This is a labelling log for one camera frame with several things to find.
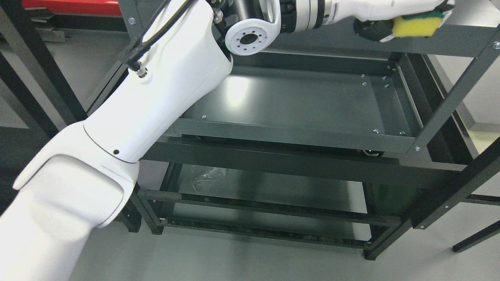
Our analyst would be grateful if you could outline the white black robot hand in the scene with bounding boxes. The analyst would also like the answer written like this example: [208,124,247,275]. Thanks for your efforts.
[315,0,455,43]

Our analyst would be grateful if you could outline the green yellow sponge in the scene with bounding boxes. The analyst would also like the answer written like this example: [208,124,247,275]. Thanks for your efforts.
[392,11,445,37]

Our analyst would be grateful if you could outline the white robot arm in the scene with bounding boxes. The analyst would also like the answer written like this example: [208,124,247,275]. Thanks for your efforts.
[1,0,233,281]

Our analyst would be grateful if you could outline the grey metal shelf unit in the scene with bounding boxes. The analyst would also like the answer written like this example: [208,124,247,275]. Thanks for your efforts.
[141,0,499,260]

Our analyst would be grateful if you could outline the dark metal shelf rack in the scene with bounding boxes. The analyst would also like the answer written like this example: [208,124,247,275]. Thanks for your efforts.
[0,0,88,219]

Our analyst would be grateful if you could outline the clear plastic wrap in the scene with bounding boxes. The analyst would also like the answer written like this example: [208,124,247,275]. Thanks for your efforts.
[189,165,229,191]

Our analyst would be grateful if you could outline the red panel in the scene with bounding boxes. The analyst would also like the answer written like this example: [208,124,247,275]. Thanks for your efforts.
[21,0,122,16]

